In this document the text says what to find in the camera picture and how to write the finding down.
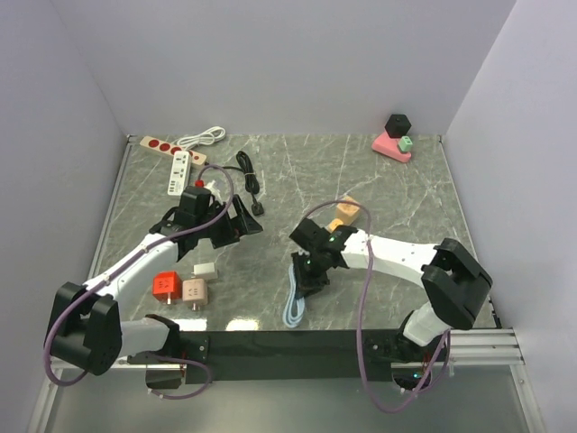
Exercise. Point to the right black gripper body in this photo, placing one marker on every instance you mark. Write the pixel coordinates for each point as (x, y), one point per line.
(311, 272)

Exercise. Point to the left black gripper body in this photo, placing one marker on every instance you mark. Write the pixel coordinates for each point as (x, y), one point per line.
(223, 230)

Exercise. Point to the yellow plug adapter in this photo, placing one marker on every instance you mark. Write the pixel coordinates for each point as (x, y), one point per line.
(334, 224)

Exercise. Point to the orange cube adapter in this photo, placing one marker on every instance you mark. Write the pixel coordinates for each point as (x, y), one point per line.
(347, 212)

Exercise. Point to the beige red power strip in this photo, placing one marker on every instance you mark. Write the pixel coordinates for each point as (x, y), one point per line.
(196, 159)

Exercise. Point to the white charger plug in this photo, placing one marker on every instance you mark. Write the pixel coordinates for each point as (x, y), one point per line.
(205, 271)

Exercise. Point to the blue power strip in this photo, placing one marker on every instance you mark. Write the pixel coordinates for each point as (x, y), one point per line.
(294, 309)

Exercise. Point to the beige pink cube adapter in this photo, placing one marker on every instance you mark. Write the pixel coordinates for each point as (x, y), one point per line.
(195, 293)

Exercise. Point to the red cube plug adapter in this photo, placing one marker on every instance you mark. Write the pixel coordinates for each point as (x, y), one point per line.
(167, 287)

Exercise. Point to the white usb power strip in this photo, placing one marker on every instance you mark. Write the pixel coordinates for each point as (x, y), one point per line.
(179, 173)

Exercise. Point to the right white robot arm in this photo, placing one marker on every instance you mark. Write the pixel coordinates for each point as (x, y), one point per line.
(456, 285)

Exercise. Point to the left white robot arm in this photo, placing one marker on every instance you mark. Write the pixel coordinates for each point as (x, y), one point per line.
(85, 327)

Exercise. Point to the green plug adapter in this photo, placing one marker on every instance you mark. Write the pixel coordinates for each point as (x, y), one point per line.
(405, 144)

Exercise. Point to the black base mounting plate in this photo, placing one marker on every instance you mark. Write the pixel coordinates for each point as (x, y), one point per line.
(295, 355)

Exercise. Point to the pink power strip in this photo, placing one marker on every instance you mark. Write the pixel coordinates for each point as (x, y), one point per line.
(387, 146)

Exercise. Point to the black cube adapter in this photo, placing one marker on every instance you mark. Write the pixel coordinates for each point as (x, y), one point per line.
(397, 126)

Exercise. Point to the aluminium rail frame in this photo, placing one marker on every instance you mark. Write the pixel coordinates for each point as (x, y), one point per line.
(425, 207)

